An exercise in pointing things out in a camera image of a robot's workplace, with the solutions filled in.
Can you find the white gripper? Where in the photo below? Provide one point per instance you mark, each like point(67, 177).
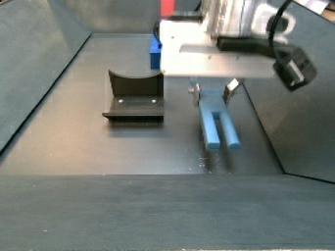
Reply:
point(191, 55)

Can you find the light blue square-circle object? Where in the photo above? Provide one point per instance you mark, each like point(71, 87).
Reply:
point(214, 112)

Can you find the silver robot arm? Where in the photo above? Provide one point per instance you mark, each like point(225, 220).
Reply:
point(230, 18)

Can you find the black regrasp fixture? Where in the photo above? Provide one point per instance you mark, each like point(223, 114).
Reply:
point(138, 98)

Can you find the blue shape-sorter base block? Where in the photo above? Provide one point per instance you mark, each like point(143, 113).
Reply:
point(155, 53)

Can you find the red rectangular block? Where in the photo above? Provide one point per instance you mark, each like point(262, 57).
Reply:
point(167, 8)

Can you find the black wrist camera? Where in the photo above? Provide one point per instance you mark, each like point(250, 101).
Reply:
point(293, 65)

